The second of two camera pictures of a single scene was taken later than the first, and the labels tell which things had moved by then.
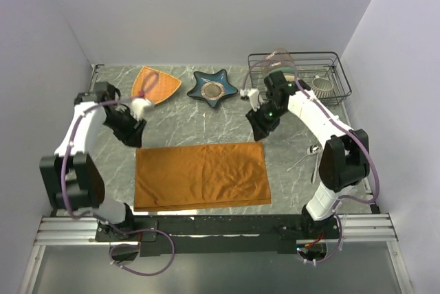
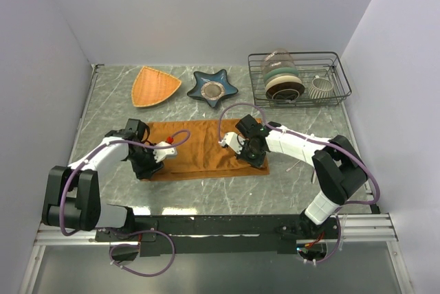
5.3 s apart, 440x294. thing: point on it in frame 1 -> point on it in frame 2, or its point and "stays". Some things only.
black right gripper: x=260 y=130 -> x=256 y=163
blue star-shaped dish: x=212 y=87 stays
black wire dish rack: x=320 y=71 stays
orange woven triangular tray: x=155 y=85 stays
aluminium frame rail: x=69 y=231 stays
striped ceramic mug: x=322 y=87 stays
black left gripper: x=132 y=137 -> x=146 y=171
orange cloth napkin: x=200 y=176 -> x=199 y=152
